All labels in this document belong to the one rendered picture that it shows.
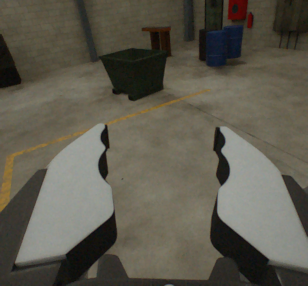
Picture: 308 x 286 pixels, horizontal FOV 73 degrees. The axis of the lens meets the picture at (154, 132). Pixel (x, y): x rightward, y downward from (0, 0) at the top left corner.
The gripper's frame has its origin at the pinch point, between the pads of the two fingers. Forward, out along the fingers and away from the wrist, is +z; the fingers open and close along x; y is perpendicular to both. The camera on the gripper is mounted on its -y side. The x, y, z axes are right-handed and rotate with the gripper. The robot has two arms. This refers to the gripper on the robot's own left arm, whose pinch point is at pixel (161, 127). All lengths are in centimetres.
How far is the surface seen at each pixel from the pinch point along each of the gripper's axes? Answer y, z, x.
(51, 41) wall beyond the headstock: 114, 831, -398
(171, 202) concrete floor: 157, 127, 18
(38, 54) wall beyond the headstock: 156, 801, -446
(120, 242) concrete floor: 163, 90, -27
